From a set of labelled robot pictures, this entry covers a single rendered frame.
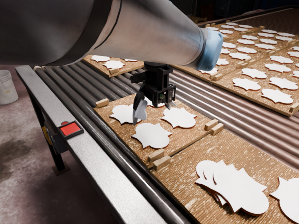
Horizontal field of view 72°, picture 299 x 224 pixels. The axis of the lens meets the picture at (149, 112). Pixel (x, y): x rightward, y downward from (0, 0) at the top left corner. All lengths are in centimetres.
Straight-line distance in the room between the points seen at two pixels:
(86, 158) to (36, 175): 135
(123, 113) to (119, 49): 70
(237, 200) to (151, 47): 48
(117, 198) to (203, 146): 33
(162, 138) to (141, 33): 59
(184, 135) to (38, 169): 158
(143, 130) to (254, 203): 41
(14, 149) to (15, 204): 66
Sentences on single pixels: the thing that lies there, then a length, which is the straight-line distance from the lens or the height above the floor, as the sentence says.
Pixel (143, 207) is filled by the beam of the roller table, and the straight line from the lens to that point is 61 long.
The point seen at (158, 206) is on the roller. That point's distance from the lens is 62.
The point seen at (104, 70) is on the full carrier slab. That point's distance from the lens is 131.
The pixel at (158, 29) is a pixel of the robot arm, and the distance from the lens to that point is 20.
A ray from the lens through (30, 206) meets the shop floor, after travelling 189.
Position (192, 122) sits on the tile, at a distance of 83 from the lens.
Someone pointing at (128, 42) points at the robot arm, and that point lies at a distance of 18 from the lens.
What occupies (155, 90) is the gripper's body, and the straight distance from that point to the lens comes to 58.
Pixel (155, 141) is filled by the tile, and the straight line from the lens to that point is 73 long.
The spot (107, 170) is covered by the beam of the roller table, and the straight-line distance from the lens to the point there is 70.
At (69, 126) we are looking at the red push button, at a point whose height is 93.
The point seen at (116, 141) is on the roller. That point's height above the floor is 91.
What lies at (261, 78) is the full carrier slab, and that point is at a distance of 132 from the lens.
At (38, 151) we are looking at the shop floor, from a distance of 229.
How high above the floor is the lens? 144
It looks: 35 degrees down
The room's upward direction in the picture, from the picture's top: straight up
